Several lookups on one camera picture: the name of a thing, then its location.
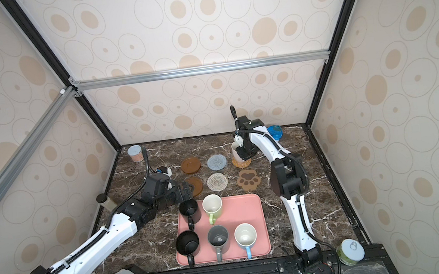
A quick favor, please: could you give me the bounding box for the blue handled white mug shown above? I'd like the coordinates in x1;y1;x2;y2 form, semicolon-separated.
234;223;258;259

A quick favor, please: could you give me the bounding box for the grey mug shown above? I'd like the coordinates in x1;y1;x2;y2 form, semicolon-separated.
207;225;230;262

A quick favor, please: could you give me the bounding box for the pink jar white lid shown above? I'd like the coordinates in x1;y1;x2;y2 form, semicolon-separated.
127;145;145;163

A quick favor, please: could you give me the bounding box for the white cup blue lid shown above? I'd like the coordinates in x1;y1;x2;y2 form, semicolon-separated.
268;125;283;142

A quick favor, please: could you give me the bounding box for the grey felt round coaster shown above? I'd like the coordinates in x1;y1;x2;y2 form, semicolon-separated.
207;154;228;171

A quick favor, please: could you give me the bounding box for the cork paw print coaster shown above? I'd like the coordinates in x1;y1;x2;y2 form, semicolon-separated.
237;169;261;192

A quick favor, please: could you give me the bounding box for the woven rattan round coaster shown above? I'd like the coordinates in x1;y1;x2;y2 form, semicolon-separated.
232;158;252;169

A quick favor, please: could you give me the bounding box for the pink rectangular tray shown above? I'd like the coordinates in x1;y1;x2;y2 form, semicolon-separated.
194;194;271;266

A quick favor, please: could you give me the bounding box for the pink handled white mug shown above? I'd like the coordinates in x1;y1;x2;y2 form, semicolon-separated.
231;141;245;163

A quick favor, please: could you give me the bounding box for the diagonal aluminium bar left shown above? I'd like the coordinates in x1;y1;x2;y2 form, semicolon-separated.
0;86;76;202

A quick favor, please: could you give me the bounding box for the horizontal aluminium bar rear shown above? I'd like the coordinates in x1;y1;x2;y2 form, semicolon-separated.
73;49;330;91

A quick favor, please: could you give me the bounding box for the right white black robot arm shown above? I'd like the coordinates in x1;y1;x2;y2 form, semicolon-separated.
234;125;335;274

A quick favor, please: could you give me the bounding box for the dark brown wooden coaster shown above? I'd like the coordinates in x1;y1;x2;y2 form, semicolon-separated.
181;157;202;175

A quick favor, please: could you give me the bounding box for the black mug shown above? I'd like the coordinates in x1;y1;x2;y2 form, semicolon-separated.
179;199;202;231
176;230;200;268

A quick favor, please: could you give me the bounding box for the light brown wooden coaster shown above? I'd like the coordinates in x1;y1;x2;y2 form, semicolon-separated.
185;176;203;197

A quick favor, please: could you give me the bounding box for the green handled white mug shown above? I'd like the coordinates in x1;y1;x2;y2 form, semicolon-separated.
202;194;223;225

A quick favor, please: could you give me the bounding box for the white woven round coaster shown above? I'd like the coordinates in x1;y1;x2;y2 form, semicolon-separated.
207;173;228;192

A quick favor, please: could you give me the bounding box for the small bottle black cap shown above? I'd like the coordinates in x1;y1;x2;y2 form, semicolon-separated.
96;193;118;211

